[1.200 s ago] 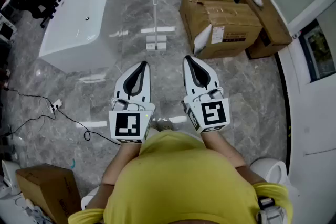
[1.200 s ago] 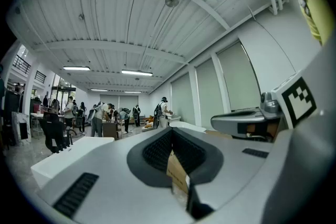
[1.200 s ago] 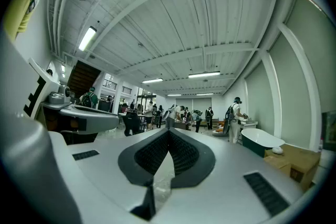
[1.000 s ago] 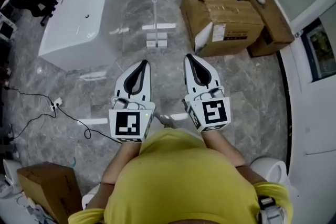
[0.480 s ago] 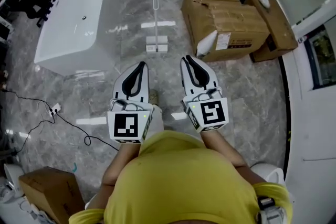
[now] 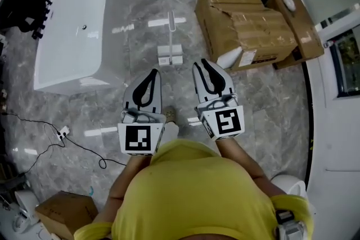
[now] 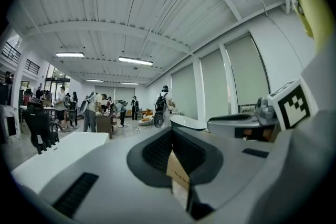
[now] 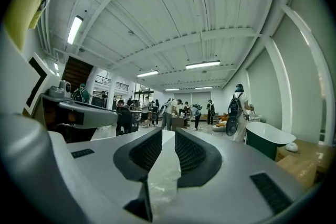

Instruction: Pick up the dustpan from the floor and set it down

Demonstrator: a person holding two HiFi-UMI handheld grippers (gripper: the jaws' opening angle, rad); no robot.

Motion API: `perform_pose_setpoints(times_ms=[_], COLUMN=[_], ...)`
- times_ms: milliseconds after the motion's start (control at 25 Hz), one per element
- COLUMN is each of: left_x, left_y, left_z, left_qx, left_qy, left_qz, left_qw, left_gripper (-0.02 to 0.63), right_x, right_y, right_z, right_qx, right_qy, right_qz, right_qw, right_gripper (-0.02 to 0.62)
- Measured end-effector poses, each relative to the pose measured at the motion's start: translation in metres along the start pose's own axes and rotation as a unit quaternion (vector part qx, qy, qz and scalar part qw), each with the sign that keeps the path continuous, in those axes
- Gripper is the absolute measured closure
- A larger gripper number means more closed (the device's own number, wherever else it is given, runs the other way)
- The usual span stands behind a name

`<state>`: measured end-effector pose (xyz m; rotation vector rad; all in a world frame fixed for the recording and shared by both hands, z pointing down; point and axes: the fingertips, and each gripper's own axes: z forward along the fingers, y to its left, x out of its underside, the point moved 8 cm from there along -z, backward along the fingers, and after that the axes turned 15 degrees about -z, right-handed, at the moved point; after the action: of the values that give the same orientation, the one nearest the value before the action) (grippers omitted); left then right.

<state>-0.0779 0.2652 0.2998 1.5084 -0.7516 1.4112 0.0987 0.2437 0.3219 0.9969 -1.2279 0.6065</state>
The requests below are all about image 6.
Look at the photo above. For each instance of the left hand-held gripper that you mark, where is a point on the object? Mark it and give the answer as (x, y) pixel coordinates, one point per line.
(136, 139)

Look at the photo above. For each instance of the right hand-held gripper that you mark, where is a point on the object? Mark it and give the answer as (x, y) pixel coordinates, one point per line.
(225, 121)

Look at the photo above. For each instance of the person's right forearm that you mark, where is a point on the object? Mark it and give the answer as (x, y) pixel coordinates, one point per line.
(239, 154)

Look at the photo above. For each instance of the person's left forearm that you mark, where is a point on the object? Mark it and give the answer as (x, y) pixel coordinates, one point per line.
(129, 174)

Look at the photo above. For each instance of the person's left shoe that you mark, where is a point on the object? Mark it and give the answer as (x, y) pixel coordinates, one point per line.
(169, 113)

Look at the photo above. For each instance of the white foam piece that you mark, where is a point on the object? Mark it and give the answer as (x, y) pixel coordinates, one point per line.
(229, 57)

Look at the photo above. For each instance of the large torn cardboard box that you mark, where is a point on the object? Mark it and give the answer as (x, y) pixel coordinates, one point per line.
(230, 22)

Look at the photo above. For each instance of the white power strip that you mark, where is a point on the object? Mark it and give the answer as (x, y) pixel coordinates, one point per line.
(63, 132)

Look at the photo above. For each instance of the white rectangular bathtub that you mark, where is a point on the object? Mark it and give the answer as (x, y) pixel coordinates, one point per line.
(73, 36)

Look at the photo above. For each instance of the flat cardboard box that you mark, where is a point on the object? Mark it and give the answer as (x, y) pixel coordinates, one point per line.
(305, 33)

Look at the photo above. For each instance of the small teal hook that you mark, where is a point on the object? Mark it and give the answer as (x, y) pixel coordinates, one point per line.
(90, 191)

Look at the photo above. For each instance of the yellow shirt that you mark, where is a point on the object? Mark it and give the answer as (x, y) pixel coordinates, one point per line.
(191, 194)

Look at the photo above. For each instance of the white round object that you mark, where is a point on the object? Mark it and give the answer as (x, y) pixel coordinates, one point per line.
(289, 2)

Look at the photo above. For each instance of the white toilet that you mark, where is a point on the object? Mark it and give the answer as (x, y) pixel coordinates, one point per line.
(289, 185)

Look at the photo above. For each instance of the small cardboard box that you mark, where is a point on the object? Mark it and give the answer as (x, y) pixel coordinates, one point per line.
(67, 210)

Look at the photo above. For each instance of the black framed window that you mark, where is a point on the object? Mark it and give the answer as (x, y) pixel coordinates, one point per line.
(348, 64)

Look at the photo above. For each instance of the black office chair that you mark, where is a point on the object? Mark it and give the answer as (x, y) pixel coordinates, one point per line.
(33, 11)

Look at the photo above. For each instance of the white floor appliance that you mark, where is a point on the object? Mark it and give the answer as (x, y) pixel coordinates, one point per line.
(25, 210)

